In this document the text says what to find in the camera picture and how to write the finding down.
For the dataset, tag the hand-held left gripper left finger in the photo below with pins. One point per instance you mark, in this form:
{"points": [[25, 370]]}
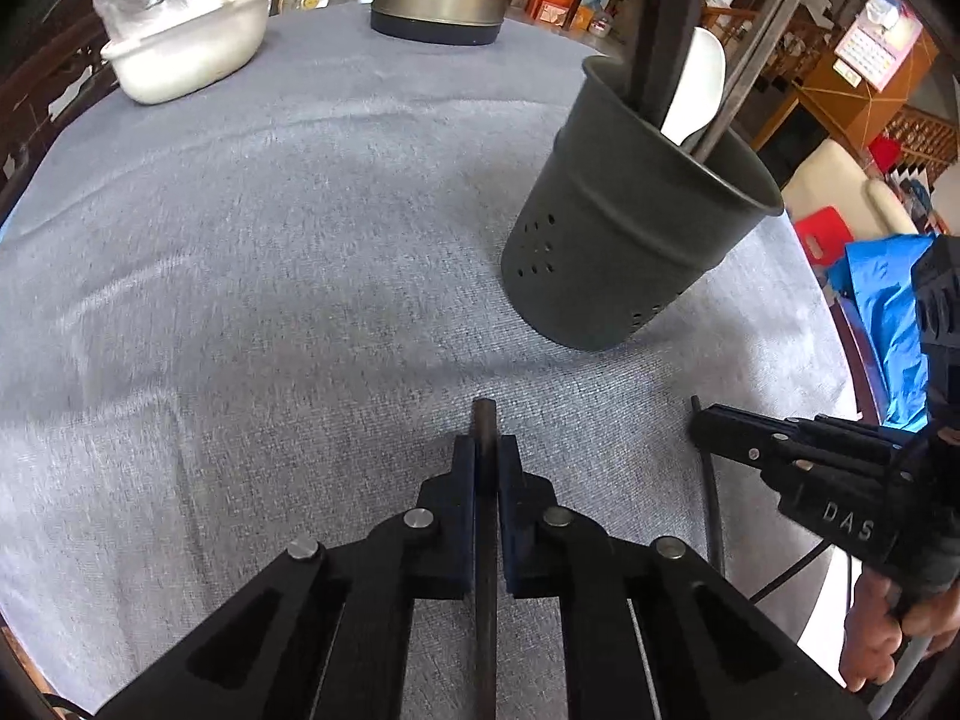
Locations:
{"points": [[465, 495]]}

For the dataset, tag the orange boxes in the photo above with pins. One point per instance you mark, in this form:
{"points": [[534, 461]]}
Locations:
{"points": [[559, 4]]}

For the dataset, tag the grey tablecloth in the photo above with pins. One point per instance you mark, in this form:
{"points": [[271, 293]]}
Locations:
{"points": [[225, 277]]}

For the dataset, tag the cream white chair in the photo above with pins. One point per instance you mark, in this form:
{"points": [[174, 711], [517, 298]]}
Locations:
{"points": [[840, 180]]}

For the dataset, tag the wall calendar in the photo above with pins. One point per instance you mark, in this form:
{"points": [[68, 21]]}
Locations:
{"points": [[877, 37]]}

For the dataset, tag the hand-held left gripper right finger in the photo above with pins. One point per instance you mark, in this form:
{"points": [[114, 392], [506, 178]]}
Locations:
{"points": [[510, 495]]}

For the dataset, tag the red bag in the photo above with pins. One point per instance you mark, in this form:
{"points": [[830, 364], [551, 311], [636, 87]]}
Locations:
{"points": [[825, 232]]}

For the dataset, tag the blue plastic bag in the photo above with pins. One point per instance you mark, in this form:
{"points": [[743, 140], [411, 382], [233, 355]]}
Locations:
{"points": [[885, 315]]}

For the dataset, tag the dark grey utensil holder cup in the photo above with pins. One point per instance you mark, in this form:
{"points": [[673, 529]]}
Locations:
{"points": [[615, 240]]}

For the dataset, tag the person's right hand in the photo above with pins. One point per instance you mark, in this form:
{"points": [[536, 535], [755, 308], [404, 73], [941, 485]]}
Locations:
{"points": [[870, 630]]}

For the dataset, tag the dark wooden chair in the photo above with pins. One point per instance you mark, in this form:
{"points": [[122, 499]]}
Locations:
{"points": [[45, 90]]}

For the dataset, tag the white bowl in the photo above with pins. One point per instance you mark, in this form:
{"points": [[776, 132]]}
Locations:
{"points": [[187, 52]]}

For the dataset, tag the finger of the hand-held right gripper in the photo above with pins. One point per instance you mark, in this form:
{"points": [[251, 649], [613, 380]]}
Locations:
{"points": [[825, 442]]}

